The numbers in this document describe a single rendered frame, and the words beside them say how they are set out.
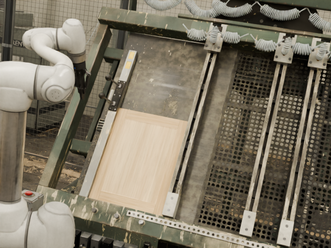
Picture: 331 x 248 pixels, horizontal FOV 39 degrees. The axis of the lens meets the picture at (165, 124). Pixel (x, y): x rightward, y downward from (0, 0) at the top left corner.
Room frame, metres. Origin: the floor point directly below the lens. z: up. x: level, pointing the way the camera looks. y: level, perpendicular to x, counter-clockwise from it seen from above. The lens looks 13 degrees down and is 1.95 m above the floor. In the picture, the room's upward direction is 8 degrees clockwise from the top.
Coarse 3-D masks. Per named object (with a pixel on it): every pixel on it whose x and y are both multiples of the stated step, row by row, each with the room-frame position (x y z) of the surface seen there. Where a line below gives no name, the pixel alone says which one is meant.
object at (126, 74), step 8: (128, 56) 2.93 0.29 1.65; (136, 56) 2.96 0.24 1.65; (128, 72) 2.87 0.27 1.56; (128, 80) 2.86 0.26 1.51; (120, 104) 2.77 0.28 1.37; (112, 112) 2.72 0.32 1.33; (112, 120) 2.69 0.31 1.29; (104, 128) 2.66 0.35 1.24; (104, 136) 2.63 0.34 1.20; (104, 144) 2.60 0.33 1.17; (96, 152) 2.58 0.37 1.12; (96, 160) 2.55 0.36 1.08; (88, 168) 2.53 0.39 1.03; (96, 168) 2.52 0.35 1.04; (88, 176) 2.50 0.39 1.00; (88, 184) 2.47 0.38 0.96; (80, 192) 2.45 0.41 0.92; (88, 192) 2.44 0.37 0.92
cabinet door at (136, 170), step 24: (120, 120) 2.70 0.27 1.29; (144, 120) 2.69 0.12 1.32; (168, 120) 2.67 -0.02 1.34; (120, 144) 2.62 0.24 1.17; (144, 144) 2.60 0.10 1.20; (168, 144) 2.58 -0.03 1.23; (120, 168) 2.53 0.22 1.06; (144, 168) 2.52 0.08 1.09; (168, 168) 2.50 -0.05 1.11; (96, 192) 2.46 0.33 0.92; (120, 192) 2.45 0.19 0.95; (144, 192) 2.43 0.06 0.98
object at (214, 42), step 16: (224, 32) 2.87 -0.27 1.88; (208, 48) 2.82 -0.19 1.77; (208, 64) 2.83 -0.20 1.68; (208, 80) 2.73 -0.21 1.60; (192, 112) 2.62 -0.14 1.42; (192, 128) 2.60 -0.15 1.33; (192, 144) 2.51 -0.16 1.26; (176, 176) 2.42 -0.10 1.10; (176, 192) 2.36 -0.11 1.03; (176, 208) 2.35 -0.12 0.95
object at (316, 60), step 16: (320, 48) 2.60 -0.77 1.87; (320, 64) 2.67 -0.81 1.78; (304, 112) 2.55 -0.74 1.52; (304, 128) 2.53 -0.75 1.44; (304, 144) 2.44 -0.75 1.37; (304, 160) 2.39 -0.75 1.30; (288, 192) 2.30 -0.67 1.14; (288, 208) 2.28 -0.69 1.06; (288, 224) 2.20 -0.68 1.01; (288, 240) 2.16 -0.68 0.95
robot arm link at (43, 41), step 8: (32, 32) 2.24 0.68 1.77; (40, 32) 2.22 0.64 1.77; (48, 32) 2.24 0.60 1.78; (24, 40) 2.24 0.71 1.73; (32, 40) 2.21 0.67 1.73; (40, 40) 2.18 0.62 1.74; (48, 40) 2.21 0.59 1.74; (56, 40) 2.25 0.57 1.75; (32, 48) 2.22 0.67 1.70; (40, 48) 2.10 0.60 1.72; (48, 48) 2.08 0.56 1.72; (56, 48) 2.27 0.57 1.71; (40, 56) 2.10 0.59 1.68; (48, 56) 2.03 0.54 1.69; (56, 56) 1.99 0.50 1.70; (64, 56) 1.98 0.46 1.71; (56, 64) 1.84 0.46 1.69; (64, 64) 1.84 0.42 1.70; (72, 64) 1.94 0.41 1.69
